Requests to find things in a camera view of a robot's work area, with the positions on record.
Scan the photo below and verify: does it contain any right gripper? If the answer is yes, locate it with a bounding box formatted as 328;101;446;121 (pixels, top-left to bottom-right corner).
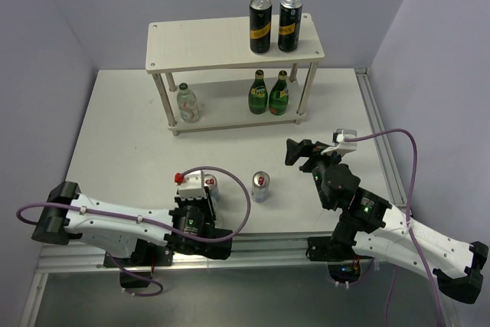
284;138;343;208

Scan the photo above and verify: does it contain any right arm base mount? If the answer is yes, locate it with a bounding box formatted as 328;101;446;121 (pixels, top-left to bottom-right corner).
305;222;378;290

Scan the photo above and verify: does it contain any silver can red top left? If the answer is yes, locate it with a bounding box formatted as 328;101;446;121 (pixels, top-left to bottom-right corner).
204;173;220;204

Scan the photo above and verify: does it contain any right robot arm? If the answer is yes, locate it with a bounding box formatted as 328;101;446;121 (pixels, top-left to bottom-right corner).
285;139;488;304

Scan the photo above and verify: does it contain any black can right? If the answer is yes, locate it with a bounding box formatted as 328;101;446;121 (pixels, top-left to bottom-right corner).
278;0;303;53

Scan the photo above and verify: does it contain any black can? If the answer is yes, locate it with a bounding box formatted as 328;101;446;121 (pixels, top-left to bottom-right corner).
278;0;303;53
249;0;273;54

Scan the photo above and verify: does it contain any silver can red top right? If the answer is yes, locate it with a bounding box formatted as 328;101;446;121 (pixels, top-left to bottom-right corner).
251;171;270;203

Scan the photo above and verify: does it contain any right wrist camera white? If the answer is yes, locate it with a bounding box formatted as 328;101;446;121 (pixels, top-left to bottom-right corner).
321;129;358;156

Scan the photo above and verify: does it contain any green glass bottle front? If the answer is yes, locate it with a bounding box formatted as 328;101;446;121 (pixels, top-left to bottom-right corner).
248;70;268;115

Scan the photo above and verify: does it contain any aluminium front rail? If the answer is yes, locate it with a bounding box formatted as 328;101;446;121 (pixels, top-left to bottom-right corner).
35;233;324;274

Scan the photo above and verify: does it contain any clear bottle green cap back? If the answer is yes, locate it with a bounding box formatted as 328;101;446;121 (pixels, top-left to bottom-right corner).
177;83;200;123

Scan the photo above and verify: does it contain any green glass bottle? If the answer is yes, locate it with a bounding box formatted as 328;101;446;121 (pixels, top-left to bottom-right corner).
248;70;268;115
269;70;289;116

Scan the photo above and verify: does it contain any black can left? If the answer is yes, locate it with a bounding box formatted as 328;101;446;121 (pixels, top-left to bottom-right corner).
249;0;273;54

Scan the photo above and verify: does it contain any green glass bottle back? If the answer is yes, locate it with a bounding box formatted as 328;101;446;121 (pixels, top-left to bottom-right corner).
269;70;289;116

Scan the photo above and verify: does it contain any white two-tier shelf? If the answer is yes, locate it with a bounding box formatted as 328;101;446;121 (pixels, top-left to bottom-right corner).
145;13;325;136

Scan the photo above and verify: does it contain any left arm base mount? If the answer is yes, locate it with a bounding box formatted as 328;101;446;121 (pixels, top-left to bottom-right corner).
103;242;174;297

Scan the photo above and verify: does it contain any aluminium side rail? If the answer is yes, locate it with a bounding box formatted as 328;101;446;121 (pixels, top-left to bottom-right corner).
354;67;461;326

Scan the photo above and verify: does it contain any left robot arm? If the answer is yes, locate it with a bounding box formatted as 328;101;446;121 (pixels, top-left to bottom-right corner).
31;181;232;265

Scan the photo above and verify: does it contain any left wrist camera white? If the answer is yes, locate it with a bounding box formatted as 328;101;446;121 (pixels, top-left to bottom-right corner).
175;170;207;199

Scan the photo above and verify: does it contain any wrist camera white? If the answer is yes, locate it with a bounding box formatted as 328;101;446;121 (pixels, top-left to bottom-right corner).
321;129;358;156
175;170;207;199

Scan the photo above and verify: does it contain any silver can red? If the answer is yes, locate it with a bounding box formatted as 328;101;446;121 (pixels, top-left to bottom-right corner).
251;171;270;203
204;173;220;204

